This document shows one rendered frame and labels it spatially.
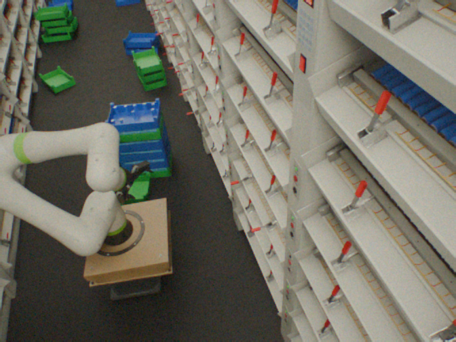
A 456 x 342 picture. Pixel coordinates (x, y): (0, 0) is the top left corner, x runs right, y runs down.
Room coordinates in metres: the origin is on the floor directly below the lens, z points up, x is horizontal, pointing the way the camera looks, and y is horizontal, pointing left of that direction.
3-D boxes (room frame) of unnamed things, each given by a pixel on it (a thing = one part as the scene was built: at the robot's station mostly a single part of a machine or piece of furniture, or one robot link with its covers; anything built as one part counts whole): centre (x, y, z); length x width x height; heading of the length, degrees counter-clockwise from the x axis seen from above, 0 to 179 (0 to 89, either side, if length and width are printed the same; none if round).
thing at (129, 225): (1.09, 0.59, 0.40); 0.26 x 0.15 x 0.06; 91
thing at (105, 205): (1.07, 0.54, 0.53); 0.16 x 0.13 x 0.19; 164
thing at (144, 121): (1.91, 0.52, 0.44); 0.30 x 0.20 x 0.08; 89
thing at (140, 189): (1.69, 0.66, 0.04); 0.30 x 0.20 x 0.08; 88
